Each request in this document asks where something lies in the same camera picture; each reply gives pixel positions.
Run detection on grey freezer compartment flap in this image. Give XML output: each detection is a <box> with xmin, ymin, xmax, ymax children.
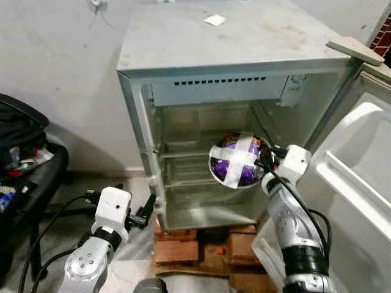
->
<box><xmin>150</xmin><ymin>74</ymin><xmax>289</xmax><ymax>107</ymax></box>

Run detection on small white paper piece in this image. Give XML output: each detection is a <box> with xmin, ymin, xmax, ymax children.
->
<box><xmin>203</xmin><ymin>14</ymin><xmax>227</xmax><ymax>26</ymax></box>

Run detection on black bag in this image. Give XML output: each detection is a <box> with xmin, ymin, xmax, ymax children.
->
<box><xmin>0</xmin><ymin>113</ymin><xmax>48</xmax><ymax>168</ymax></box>

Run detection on taped steel bowl purple contents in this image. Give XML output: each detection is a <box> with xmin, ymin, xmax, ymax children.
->
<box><xmin>208</xmin><ymin>131</ymin><xmax>273</xmax><ymax>189</ymax></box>

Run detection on black office chair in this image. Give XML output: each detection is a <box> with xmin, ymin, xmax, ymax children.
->
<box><xmin>0</xmin><ymin>92</ymin><xmax>70</xmax><ymax>284</ymax></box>

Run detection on silver mini fridge door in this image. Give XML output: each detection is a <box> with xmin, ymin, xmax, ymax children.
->
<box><xmin>252</xmin><ymin>61</ymin><xmax>391</xmax><ymax>293</ymax></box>

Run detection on silver mini fridge cabinet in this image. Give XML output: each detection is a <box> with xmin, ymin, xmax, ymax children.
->
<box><xmin>116</xmin><ymin>0</ymin><xmax>367</xmax><ymax>231</ymax></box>

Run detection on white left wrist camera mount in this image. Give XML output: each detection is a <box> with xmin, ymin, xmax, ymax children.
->
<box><xmin>93</xmin><ymin>187</ymin><xmax>133</xmax><ymax>236</ymax></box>

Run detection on beige hinge cover plate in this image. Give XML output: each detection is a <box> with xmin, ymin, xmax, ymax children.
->
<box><xmin>326</xmin><ymin>37</ymin><xmax>386</xmax><ymax>67</ymax></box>

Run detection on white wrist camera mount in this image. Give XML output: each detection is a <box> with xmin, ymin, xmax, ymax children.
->
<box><xmin>93</xmin><ymin>187</ymin><xmax>133</xmax><ymax>236</ymax></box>
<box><xmin>278</xmin><ymin>145</ymin><xmax>312</xmax><ymax>184</ymax></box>

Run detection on clear fridge shelf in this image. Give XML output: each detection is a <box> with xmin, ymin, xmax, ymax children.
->
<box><xmin>160</xmin><ymin>148</ymin><xmax>216</xmax><ymax>161</ymax></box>
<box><xmin>162</xmin><ymin>176</ymin><xmax>214</xmax><ymax>187</ymax></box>

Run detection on brown cardboard sheet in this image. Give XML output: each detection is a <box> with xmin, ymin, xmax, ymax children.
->
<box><xmin>150</xmin><ymin>259</ymin><xmax>279</xmax><ymax>293</ymax></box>

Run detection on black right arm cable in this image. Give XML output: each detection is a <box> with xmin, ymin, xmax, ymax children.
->
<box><xmin>260</xmin><ymin>153</ymin><xmax>334</xmax><ymax>254</ymax></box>

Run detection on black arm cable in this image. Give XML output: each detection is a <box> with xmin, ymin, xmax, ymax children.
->
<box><xmin>17</xmin><ymin>190</ymin><xmax>101</xmax><ymax>293</ymax></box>
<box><xmin>260</xmin><ymin>153</ymin><xmax>334</xmax><ymax>254</ymax></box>

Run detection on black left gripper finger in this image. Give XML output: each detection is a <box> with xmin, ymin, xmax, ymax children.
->
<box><xmin>139</xmin><ymin>194</ymin><xmax>157</xmax><ymax>223</ymax></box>

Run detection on red brick pile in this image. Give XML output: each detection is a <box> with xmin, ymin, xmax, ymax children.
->
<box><xmin>152</xmin><ymin>215</ymin><xmax>200</xmax><ymax>266</ymax></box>
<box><xmin>227</xmin><ymin>225</ymin><xmax>265</xmax><ymax>267</ymax></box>

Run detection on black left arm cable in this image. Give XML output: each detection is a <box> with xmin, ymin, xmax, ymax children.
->
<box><xmin>17</xmin><ymin>190</ymin><xmax>101</xmax><ymax>293</ymax></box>

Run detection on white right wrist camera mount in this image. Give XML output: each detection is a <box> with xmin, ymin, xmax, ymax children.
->
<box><xmin>278</xmin><ymin>145</ymin><xmax>312</xmax><ymax>184</ymax></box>

